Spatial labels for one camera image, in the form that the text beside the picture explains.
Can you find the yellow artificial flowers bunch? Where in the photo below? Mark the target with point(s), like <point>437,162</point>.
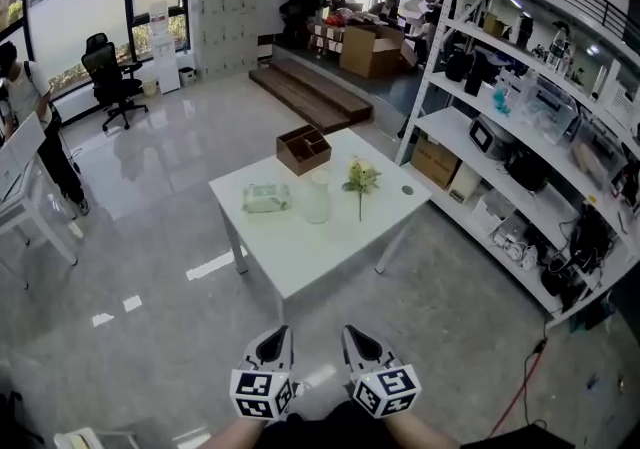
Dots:
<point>361,177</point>

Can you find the black round pot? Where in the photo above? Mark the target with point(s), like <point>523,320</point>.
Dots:
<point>527,169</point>

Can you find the grey locker cabinet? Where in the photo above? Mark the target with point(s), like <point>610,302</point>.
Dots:
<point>230,17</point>

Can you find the person's black clothing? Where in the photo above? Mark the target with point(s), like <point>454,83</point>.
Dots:
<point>330,429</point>

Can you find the white table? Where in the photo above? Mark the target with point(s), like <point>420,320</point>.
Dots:
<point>320,249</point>

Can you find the person's right forearm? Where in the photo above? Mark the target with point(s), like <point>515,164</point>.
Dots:
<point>425,432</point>

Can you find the white side desk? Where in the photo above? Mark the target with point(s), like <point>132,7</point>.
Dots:
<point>30,207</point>

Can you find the white appliance with black screen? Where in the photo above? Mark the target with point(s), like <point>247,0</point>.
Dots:
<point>482,136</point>

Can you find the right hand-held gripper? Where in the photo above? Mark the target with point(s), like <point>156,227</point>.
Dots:
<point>390,387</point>

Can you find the white square bin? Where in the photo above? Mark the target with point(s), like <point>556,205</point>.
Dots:
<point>187,77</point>

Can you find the brown wooden steps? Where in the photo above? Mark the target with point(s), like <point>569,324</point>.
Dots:
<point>310,92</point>

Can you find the large open cardboard box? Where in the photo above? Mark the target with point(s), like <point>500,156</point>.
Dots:
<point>360,54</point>

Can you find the white water dispenser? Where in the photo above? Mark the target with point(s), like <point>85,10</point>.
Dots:
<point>165,62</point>

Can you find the green wet wipes packet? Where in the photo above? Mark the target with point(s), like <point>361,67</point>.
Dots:
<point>265,198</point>

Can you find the closed cardboard box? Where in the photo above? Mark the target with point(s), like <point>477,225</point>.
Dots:
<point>434,162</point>

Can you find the teal plastic figure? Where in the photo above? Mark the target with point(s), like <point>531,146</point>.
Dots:
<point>501,99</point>

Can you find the white perforated basket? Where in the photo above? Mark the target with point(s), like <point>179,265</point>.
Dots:
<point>492,214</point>

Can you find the brown wooden organizer box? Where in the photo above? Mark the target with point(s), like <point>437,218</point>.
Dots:
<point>305,162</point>

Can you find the black equipment pack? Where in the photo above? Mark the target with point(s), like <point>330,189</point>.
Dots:
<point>520,439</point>

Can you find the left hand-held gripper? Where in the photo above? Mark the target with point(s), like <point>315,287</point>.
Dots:
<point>255,384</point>

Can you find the white mesh waste basket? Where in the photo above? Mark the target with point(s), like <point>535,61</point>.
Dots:
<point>149,87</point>

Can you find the white metal shelving unit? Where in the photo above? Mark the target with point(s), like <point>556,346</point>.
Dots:
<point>450,127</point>

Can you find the person's left forearm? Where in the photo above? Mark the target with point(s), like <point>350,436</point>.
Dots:
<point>235,434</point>

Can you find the white translucent vase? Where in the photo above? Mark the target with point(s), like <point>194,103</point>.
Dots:
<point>316,202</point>

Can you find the black round speaker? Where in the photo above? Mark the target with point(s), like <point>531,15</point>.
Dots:
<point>457,67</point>

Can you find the black office chair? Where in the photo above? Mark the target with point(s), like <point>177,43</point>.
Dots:
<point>105,69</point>

